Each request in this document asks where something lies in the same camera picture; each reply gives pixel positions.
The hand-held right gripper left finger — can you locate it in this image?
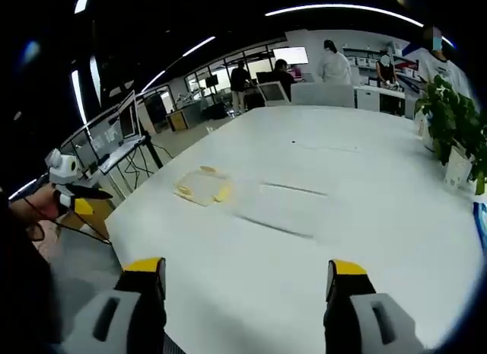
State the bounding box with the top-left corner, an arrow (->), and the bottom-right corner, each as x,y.
60,257 -> 167,354

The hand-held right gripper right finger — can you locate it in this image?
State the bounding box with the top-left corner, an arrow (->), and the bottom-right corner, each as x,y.
323,258 -> 425,354

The clear container with yellow buckle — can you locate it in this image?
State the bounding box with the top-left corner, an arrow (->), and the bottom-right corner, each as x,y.
173,164 -> 235,208

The person's left hand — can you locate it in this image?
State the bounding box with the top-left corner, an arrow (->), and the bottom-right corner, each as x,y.
9,184 -> 64,222

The black laptop stand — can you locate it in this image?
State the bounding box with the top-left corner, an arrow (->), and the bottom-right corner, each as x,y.
113,135 -> 165,203

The yellow framed cabinet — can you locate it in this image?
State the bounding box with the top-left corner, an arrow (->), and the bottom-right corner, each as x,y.
166,110 -> 190,132

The blue white object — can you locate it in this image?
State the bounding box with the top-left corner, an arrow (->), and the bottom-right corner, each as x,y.
472,200 -> 487,253

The white power strip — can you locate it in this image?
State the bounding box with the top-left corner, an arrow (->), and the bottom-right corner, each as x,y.
291,139 -> 361,154

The white plant pot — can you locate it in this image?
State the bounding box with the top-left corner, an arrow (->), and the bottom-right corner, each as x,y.
442,145 -> 473,190

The white monitor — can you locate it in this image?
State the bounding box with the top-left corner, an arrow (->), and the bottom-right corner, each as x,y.
257,81 -> 287,107

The white counter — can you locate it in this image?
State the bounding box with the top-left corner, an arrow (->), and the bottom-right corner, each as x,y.
352,83 -> 406,115

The green potted plant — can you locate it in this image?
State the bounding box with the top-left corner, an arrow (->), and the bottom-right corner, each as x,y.
413,75 -> 487,196

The shelf with white boxes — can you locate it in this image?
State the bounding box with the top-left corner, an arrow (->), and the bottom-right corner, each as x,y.
341,44 -> 422,89

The ceiling light strip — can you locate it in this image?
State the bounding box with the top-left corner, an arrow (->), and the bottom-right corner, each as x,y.
264,3 -> 425,28

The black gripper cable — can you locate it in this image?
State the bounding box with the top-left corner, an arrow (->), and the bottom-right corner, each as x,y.
22,196 -> 113,246

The wall screen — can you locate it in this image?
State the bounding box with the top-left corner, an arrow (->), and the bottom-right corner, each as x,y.
272,46 -> 310,66

